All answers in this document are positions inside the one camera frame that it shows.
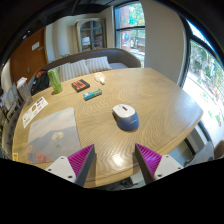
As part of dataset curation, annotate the black backpack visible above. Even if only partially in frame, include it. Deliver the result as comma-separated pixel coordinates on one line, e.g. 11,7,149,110
30,68,51,96

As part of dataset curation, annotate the grey curved sofa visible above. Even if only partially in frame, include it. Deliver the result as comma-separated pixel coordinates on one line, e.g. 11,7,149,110
28,47,142,96

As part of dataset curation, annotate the small teal packet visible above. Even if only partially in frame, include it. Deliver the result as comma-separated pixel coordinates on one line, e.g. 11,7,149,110
82,88,103,101

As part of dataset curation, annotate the clear shaker bottle white lid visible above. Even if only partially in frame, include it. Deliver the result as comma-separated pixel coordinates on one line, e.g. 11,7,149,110
16,77,34,106

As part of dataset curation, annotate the brown wooden door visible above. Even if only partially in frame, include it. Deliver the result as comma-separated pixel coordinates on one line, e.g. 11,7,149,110
9,27,49,84

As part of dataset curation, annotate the green drink can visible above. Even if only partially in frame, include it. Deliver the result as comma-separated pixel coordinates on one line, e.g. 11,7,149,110
47,68,64,95

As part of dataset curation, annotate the glass-door wooden cabinet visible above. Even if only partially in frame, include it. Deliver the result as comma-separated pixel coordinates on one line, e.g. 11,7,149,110
75,18,108,53

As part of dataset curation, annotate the white sticker sheet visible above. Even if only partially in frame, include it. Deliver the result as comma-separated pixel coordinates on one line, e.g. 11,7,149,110
22,96,49,129

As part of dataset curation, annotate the white and blue computer mouse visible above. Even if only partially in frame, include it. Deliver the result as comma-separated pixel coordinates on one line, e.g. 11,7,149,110
111,103,140,132

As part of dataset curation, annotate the cream squeeze tube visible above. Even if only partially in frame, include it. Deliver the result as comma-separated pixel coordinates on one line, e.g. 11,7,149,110
93,72,107,85

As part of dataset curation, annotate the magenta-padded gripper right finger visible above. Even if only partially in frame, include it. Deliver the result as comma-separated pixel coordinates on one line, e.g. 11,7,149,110
134,143,185,185

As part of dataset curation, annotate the striped cushion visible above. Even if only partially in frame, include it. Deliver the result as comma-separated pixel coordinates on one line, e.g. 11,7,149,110
85,55,113,74
58,59,90,83

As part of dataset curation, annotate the landscape print mouse pad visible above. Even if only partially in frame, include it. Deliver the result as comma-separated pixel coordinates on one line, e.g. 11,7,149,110
27,106,83,164

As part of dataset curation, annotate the large black-framed window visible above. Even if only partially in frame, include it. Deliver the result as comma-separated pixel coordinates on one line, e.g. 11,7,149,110
181,19,224,148

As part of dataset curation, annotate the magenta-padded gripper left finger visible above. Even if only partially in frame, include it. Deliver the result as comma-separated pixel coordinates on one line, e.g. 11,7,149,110
44,143,97,188

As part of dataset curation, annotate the black box with red print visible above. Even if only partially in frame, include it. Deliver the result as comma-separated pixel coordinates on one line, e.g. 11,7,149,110
71,79,91,93

